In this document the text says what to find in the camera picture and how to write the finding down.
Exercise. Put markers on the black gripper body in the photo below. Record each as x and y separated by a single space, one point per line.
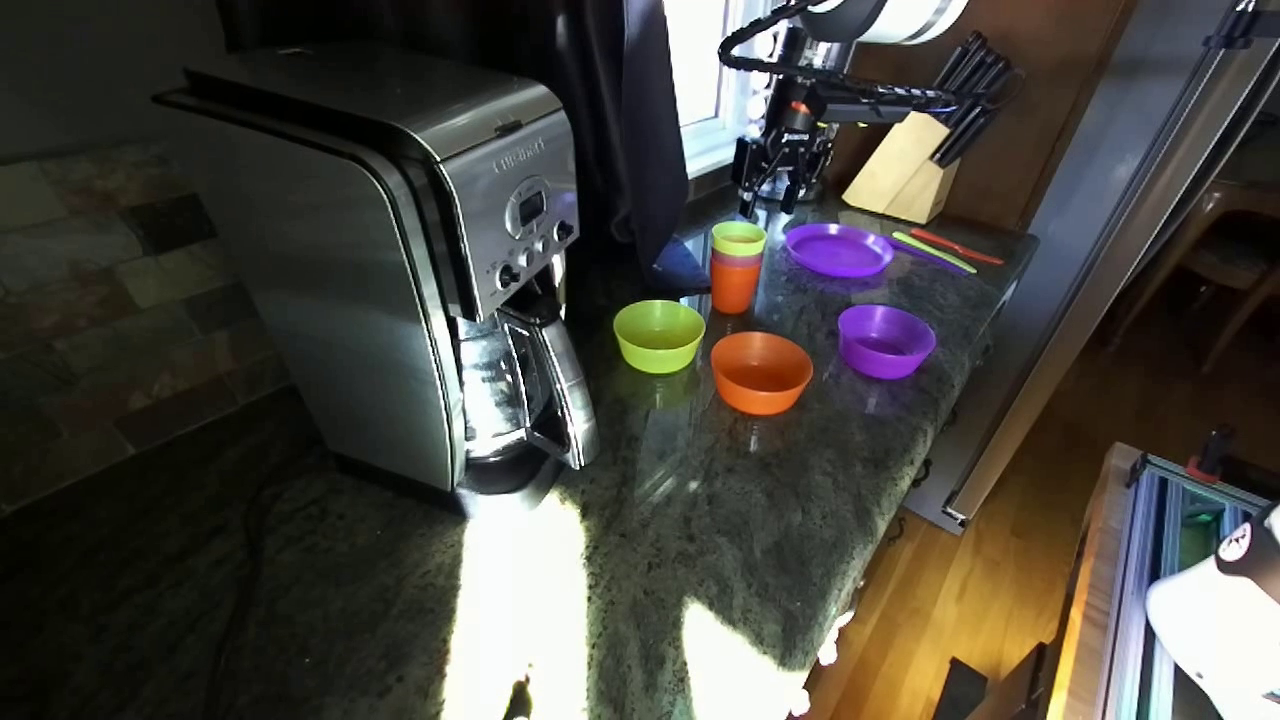
794 120

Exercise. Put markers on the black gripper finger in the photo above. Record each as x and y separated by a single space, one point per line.
805 176
759 174

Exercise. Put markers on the green plastic cup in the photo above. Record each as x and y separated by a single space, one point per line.
736 239

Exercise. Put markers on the purple plastic bowl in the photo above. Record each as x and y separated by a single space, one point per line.
887 347

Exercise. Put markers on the green plastic bowl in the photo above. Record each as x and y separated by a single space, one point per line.
657 337

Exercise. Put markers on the orange plastic bowl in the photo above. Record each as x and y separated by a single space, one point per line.
761 376

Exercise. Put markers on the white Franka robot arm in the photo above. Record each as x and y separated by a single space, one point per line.
866 41

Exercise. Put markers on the purple plastic plate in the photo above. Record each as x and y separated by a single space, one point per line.
837 249

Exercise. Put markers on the wooden knife block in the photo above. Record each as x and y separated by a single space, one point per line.
900 181

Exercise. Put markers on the orange plastic cup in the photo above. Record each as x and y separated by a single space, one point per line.
733 285

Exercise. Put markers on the green plastic utensil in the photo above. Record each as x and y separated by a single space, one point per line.
934 254

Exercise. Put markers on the orange plastic utensil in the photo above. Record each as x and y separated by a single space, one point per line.
957 245

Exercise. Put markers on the grey metal appliance panel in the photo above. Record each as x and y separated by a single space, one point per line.
1064 254

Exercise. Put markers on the glass coffee carafe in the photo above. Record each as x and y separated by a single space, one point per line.
514 387

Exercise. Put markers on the stainless steel coffee maker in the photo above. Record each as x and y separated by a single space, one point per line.
362 254

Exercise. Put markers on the wooden chair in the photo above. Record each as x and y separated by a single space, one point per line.
1232 265

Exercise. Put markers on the white rounded object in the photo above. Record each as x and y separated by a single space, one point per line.
1223 625

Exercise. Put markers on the window with white frame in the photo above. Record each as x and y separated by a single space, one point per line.
704 93

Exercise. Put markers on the metal frame cart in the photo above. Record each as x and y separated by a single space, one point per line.
1123 602

